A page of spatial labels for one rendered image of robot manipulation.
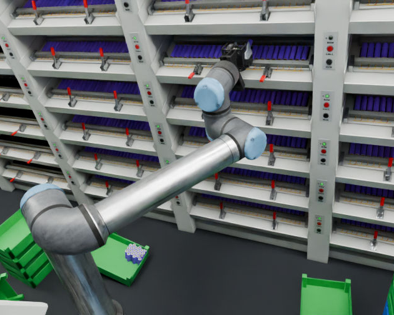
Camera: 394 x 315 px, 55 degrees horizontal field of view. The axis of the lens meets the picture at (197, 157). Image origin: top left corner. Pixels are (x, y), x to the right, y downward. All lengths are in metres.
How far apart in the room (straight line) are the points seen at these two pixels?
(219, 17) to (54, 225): 0.84
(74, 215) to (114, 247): 1.18
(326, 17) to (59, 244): 0.96
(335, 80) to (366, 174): 0.42
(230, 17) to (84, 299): 1.01
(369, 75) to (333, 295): 0.98
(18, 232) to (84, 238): 1.27
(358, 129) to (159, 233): 1.22
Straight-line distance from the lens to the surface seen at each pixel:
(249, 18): 1.31
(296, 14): 1.29
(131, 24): 1.49
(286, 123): 1.46
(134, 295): 1.96
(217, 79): 1.13
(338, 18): 1.24
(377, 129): 1.44
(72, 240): 0.93
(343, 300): 1.85
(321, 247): 1.87
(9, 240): 2.16
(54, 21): 1.76
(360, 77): 1.34
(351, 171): 1.56
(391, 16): 1.25
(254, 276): 1.90
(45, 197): 1.03
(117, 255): 2.07
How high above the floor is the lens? 1.57
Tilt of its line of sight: 37 degrees down
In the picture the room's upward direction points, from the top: 11 degrees counter-clockwise
